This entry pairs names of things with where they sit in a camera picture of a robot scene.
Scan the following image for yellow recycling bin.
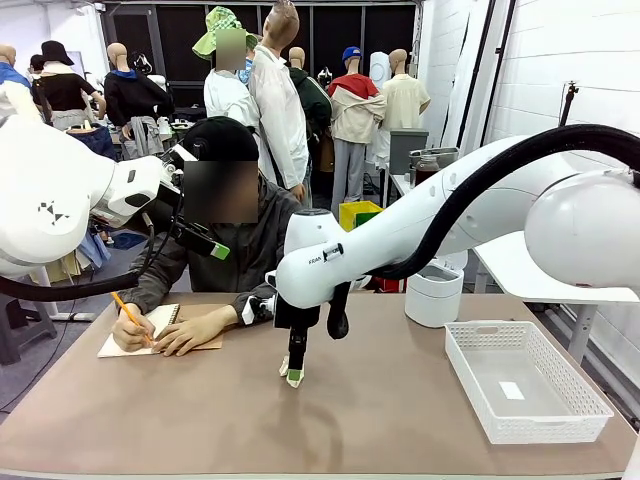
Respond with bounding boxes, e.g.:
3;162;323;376
338;200;385;234

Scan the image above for grey stool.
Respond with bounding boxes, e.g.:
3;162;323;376
0;292;59;366

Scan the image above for mannequin dark green jacket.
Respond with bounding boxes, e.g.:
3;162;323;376
288;46;334;151

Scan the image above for mannequin black hoodie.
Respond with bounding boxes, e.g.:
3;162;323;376
103;42;176;161

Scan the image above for person's right forearm grey sleeve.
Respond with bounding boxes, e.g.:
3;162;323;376
119;249;191;317

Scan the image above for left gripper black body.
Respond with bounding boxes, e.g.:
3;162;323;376
149;183;190;235

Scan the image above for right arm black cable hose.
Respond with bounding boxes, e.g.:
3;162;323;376
327;124;640;341

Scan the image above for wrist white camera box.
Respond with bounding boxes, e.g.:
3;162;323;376
241;295;277;327
164;144;186;174

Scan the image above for white round trash can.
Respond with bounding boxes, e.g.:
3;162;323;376
403;249;469;329

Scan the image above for mannequin cream shirt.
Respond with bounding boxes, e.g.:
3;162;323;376
372;48;432;166

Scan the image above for person's grey jacket torso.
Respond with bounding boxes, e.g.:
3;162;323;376
149;177;311;294

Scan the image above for white desk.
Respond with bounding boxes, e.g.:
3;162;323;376
472;230;640;366

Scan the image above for person's left forearm grey sleeve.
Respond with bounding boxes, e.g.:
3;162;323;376
230;277;291;326

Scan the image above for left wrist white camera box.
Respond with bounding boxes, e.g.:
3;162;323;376
164;144;186;174

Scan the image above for white plastic mesh basket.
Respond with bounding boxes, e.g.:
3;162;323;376
444;320;615;445

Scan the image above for mannequin white shirt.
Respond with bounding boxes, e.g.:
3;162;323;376
203;49;262;132

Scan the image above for green recycling bin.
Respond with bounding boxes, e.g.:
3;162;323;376
353;211;386;231

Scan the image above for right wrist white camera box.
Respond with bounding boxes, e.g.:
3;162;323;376
241;295;277;327

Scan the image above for black bucket hat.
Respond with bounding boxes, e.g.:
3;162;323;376
39;40;75;67

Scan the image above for mannequin black top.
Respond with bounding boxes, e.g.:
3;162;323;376
32;59;107;132

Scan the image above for person's left hand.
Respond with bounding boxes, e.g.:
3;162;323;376
152;305;239;357

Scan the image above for spiral notebook brown cover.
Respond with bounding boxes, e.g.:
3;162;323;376
97;302;224;359

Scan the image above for metal container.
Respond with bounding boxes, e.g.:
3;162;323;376
408;146;460;171

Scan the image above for blue jeans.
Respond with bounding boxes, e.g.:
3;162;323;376
66;124;119;162

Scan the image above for grey bin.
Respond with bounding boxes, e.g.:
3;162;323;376
388;128;430;176

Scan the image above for green checked bucket hat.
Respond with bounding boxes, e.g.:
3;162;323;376
192;5;260;62

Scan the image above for person's right hand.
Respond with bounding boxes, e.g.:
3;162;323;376
112;315;157;353

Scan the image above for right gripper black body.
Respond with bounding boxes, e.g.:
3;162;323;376
273;294;321;332

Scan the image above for white oval appliance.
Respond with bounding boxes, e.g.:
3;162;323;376
369;51;391;92

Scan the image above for person's head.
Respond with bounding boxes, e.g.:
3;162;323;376
182;159;264;224

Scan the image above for black tripod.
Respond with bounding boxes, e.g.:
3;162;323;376
557;81;581;129

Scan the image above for white paper piece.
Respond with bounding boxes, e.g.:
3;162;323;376
278;356;305;391

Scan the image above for pile of clothes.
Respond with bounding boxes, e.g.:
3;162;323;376
29;229;112;286

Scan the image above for red recycling bin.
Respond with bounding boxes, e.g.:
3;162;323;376
369;274;407;294

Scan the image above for black baseball cap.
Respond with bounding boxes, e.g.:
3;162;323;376
182;115;261;164

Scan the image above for glass jar dark liquid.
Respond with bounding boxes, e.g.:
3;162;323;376
414;154;441;187

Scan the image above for small white side table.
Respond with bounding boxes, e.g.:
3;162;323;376
387;172;417;201

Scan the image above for mannequin red beige jacket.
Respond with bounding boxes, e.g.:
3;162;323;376
327;54;387;222

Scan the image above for mannequin blue white top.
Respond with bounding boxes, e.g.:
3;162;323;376
0;43;32;121

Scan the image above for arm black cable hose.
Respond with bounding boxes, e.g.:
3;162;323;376
327;124;640;341
0;213;157;303

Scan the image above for tall mannequin white coat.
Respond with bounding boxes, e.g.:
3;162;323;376
248;0;312;200

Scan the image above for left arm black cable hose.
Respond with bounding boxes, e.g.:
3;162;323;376
0;213;157;303

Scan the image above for yellow pencil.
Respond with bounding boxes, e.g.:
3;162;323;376
110;291;155;346

